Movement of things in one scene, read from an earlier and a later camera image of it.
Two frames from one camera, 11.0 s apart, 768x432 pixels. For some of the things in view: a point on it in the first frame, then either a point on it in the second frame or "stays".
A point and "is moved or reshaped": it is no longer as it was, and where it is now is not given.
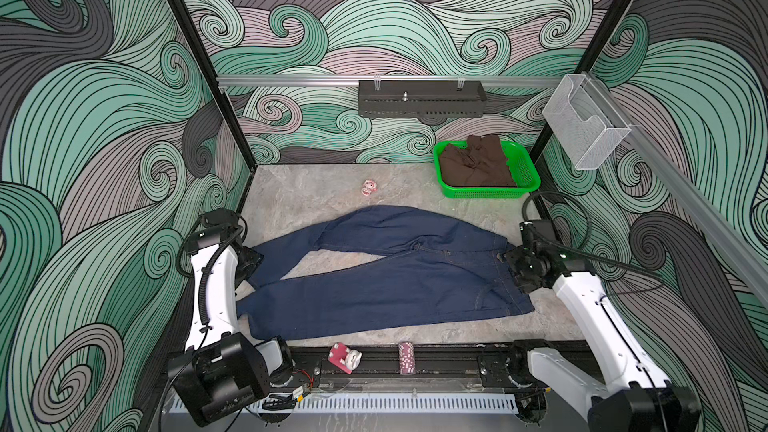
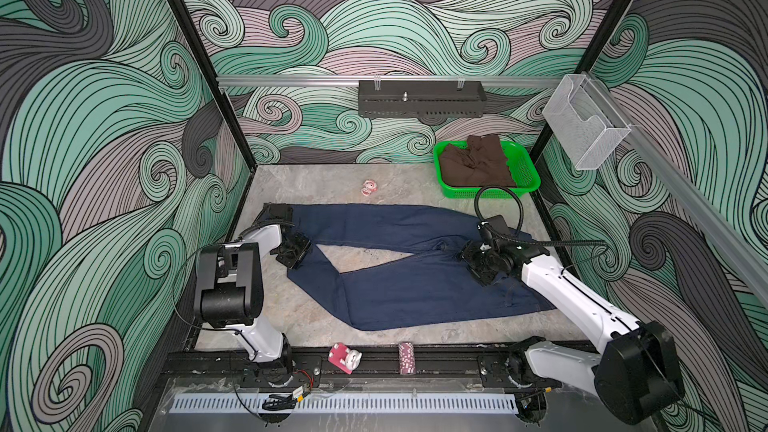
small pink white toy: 369,186 stays
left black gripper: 251,259 -> 304,245
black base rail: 434,365 stays
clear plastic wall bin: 587,126 stays
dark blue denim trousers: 376,269 is moved or reshaped
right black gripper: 511,257 -> 467,254
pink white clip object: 346,359 stays
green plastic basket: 521,164 stays
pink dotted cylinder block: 407,362 stays
